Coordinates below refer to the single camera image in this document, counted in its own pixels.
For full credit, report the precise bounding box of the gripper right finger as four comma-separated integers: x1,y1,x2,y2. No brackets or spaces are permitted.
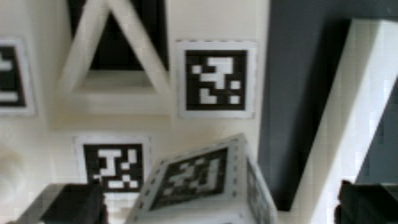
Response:
334,181,398,224

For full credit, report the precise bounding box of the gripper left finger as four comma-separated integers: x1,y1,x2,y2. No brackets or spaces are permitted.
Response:
15,184,108,224

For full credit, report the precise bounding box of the white chair leg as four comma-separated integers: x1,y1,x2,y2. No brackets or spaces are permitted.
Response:
124,134,277,224

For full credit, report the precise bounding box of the white chair back part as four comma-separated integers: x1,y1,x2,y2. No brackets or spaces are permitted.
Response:
0,0,259,224

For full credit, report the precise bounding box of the white U-shaped fence frame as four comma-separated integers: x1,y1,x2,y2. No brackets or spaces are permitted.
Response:
278,19,398,224

